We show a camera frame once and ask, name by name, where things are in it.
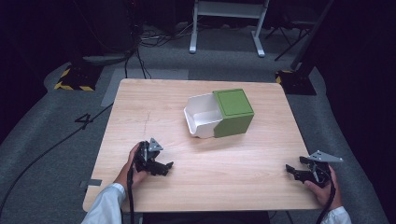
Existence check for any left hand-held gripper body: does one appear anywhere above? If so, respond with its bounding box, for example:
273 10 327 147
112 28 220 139
134 137 164 175

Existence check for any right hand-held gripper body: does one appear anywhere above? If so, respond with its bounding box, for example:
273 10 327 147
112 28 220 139
306 149 344 189

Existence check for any white plastic drawer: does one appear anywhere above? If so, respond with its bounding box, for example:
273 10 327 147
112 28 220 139
183 92 224 140

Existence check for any green drawer case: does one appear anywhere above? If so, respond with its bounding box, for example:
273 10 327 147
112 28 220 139
212 88 256 139

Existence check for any person's right hand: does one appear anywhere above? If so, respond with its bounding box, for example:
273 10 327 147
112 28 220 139
304 165 343 211

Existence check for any person's left hand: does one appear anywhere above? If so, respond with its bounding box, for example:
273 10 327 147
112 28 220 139
113 142 149 191

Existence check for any small grey floor tape piece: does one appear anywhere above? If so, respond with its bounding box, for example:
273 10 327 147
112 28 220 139
78 178 104 189

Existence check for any black floor tape mark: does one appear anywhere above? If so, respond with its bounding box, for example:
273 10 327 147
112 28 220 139
74 113 94 131

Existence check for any black yellow striped stand base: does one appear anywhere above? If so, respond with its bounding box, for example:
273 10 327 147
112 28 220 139
53 61 105 92
275 69 318 96

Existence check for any dark slanted stand pole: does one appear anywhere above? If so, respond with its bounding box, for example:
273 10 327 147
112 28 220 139
290 0 336 72

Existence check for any black tripod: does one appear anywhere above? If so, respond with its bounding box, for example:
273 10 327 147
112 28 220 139
265 18 313 63

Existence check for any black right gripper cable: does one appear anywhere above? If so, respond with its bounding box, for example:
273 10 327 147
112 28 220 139
315 175 337 224

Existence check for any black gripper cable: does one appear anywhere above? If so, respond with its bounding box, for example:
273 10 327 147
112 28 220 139
315 175 337 224
125 160 138 224

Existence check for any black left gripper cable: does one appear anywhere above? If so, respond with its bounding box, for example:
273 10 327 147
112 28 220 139
125 160 138 224

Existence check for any long black floor cable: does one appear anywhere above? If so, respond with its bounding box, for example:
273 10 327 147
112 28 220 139
0 103 114 217

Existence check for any bundle of black floor cables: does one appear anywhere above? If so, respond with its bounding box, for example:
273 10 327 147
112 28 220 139
123 18 194 80

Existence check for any white metal table frame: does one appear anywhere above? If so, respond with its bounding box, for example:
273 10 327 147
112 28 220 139
189 0 271 59

